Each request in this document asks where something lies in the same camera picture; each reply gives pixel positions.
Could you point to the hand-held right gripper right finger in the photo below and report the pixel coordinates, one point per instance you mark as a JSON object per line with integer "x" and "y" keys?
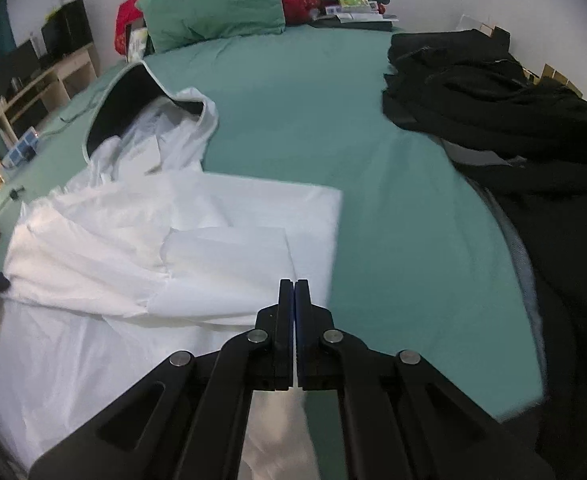
{"x": 301, "y": 310}

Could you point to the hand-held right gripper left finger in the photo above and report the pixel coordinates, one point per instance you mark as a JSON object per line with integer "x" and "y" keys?
{"x": 286, "y": 310}

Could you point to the large white garment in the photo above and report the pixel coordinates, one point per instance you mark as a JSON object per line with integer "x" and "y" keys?
{"x": 123, "y": 220}

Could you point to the pile of black clothes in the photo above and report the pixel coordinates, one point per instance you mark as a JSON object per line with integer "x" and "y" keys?
{"x": 498, "y": 100}

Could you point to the white blue power strip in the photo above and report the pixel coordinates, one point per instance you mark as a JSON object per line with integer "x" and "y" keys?
{"x": 23, "y": 147}

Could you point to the bed with green sheet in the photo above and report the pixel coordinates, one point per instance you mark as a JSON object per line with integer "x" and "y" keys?
{"x": 298, "y": 125}

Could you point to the black computer monitor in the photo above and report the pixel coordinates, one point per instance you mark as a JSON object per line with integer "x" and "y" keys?
{"x": 11, "y": 72}

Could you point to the light wooden shelf unit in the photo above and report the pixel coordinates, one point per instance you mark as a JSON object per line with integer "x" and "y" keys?
{"x": 68, "y": 67}

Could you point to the black flat screen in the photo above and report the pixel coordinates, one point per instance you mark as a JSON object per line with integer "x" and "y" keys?
{"x": 68, "y": 25}

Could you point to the printed tissue pack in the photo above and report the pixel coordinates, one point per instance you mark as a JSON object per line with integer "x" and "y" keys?
{"x": 137, "y": 45}

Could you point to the green pillow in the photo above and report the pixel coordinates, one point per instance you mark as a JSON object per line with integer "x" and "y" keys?
{"x": 213, "y": 5}

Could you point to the white cardboard box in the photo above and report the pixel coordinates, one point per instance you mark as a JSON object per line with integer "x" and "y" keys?
{"x": 473, "y": 22}

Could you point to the brown cardboard box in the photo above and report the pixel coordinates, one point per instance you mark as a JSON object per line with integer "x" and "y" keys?
{"x": 556, "y": 77}

